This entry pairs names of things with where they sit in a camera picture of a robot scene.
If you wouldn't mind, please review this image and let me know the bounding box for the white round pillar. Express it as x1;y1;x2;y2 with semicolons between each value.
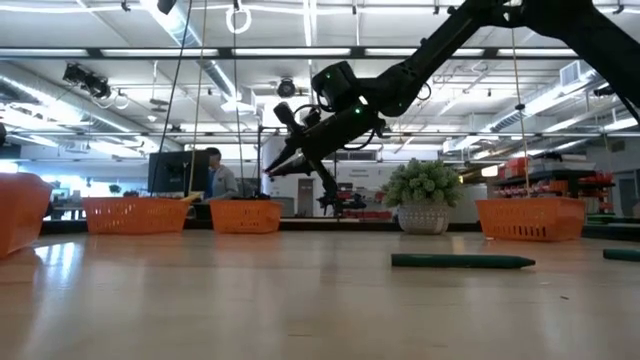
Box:
261;135;300;217

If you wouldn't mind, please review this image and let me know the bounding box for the yellow hanging rope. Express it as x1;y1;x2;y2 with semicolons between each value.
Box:
509;27;532;199

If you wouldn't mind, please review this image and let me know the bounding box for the beige hanging rope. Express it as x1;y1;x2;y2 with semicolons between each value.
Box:
185;0;209;199

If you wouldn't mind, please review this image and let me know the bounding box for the black monitor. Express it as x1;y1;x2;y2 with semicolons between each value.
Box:
147;149;211;195

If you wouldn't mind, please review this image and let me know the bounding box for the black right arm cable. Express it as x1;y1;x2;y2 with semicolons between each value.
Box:
342;128;377;152

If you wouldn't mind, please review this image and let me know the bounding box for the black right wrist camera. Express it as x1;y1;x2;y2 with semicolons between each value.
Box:
298;105;322;130

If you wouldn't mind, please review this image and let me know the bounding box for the grey door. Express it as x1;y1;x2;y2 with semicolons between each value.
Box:
297;178;315;217

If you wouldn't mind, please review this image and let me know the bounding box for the black hanging cable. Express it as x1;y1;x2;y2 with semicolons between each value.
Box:
148;0;194;197

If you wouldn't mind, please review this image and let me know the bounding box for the orange plastic slotted bin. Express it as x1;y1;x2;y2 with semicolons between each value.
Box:
82;196;192;235
209;199;285;235
474;197;587;243
0;172;54;260

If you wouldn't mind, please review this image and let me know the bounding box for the green artificial potted plant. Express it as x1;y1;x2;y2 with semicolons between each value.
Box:
380;158;465;236

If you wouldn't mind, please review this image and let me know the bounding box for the dark green crayon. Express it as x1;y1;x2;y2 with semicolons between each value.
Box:
390;253;537;270
602;248;640;263

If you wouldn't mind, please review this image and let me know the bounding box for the white hanging ring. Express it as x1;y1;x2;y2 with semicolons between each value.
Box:
224;3;253;36

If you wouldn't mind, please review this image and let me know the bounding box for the person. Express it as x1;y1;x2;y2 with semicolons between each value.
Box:
203;146;241;202

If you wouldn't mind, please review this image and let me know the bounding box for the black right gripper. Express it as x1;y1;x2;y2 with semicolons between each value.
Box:
263;101;387;212

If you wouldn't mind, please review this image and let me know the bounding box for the shelf with orange boxes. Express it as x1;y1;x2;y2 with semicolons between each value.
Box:
492;153;617;214

